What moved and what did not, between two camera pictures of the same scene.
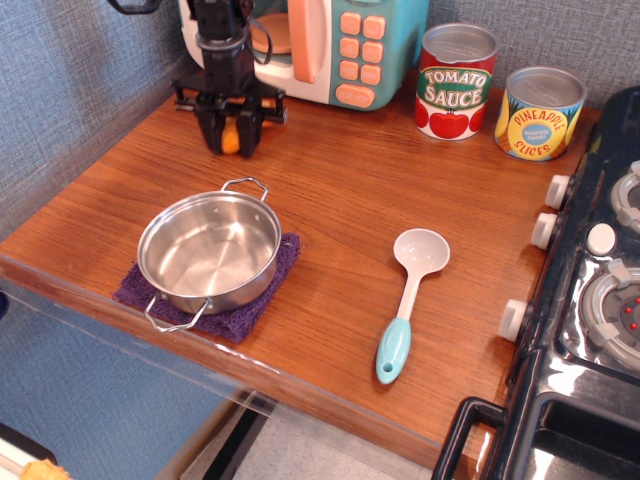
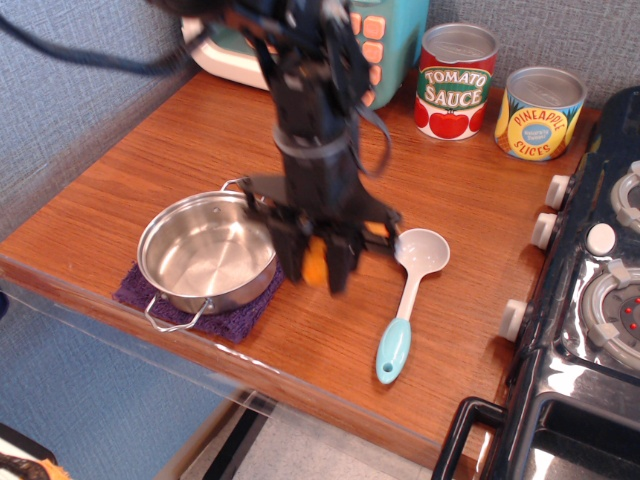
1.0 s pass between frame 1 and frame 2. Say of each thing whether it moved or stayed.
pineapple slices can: stayed
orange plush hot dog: moved
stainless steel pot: stayed
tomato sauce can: stayed
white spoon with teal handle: stayed
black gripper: moved
